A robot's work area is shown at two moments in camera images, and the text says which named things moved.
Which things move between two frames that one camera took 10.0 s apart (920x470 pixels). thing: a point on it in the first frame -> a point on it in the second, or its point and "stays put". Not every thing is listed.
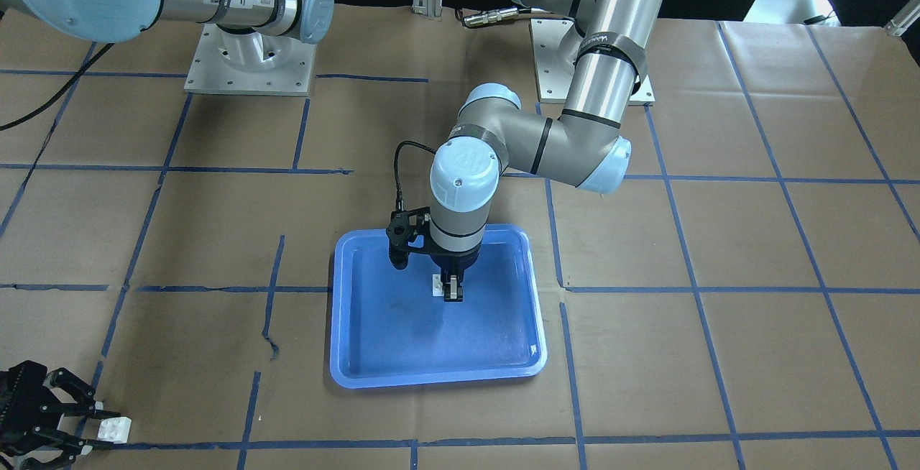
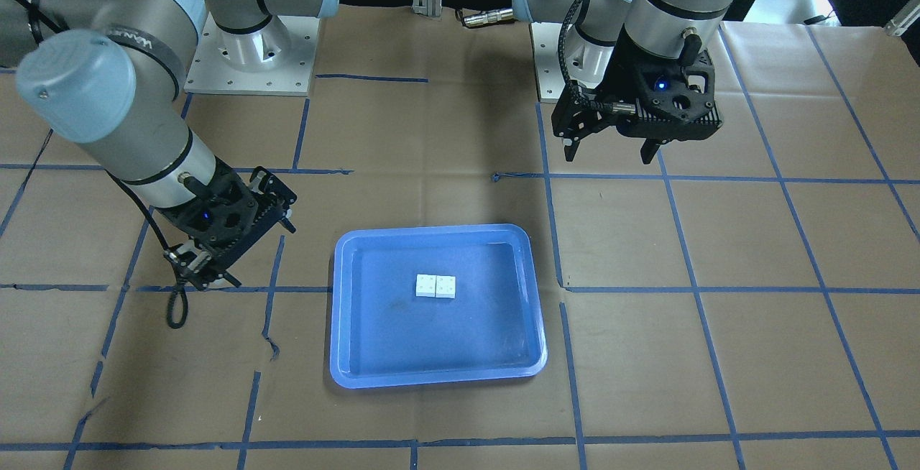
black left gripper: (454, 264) -> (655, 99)
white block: (114, 430) -> (425, 285)
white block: (437, 285) stays put
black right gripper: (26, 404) -> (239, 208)
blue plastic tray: (387, 329) stays put
